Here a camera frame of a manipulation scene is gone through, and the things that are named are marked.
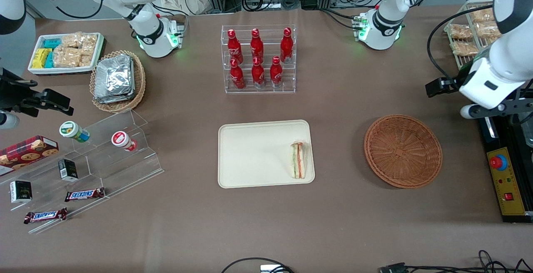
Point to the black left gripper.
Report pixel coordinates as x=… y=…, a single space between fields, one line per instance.
x=454 y=83

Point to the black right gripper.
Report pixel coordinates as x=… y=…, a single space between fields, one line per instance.
x=12 y=93

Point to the triangle sandwich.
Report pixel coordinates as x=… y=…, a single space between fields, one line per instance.
x=298 y=160

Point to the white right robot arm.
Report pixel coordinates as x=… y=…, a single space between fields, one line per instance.
x=145 y=23

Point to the white rectangular snack tray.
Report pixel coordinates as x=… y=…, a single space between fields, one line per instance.
x=62 y=70

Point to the brown round wicker basket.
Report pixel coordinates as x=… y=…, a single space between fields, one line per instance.
x=403 y=151

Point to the light oval wicker basket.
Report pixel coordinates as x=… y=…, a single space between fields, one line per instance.
x=139 y=81

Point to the cream plastic tray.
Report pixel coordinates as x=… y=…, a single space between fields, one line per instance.
x=258 y=154

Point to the green lid drink cup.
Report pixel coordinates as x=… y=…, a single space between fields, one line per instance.
x=70 y=130

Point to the teal snack packet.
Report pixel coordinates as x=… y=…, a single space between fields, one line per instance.
x=52 y=43
x=49 y=60

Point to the clear bag rice crackers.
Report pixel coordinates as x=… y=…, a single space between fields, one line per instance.
x=86 y=58
x=66 y=58
x=89 y=42
x=70 y=40

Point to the yellow snack packet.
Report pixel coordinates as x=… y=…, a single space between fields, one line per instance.
x=41 y=58

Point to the clear bagged pastry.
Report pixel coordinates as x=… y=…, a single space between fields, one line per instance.
x=483 y=16
x=460 y=32
x=464 y=48
x=486 y=31

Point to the silver foil pack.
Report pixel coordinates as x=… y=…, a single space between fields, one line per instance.
x=113 y=75
x=114 y=99

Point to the red cookie box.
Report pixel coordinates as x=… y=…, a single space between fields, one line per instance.
x=25 y=152

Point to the small black box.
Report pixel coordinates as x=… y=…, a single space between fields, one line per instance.
x=68 y=170
x=21 y=191

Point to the red lid drink cup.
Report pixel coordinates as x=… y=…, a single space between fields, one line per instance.
x=121 y=140

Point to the clear acrylic stepped stand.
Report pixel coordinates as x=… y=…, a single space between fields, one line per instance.
x=125 y=169

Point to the brown snickers bar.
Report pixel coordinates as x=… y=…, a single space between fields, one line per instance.
x=45 y=215
x=84 y=194

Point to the red emergency stop button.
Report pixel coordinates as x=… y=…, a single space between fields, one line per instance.
x=498 y=162

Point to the clear plastic container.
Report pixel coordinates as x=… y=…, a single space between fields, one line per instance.
x=527 y=133

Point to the black yellow control box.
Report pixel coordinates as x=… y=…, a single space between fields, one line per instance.
x=510 y=181

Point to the red cola bottle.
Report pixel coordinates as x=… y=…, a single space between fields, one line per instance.
x=286 y=47
x=256 y=46
x=258 y=76
x=235 y=48
x=276 y=75
x=237 y=77

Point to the clear acrylic bottle rack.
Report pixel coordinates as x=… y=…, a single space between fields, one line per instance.
x=266 y=35

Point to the small white device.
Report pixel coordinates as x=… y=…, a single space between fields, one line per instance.
x=270 y=269

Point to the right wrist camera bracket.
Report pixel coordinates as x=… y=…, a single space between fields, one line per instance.
x=14 y=88

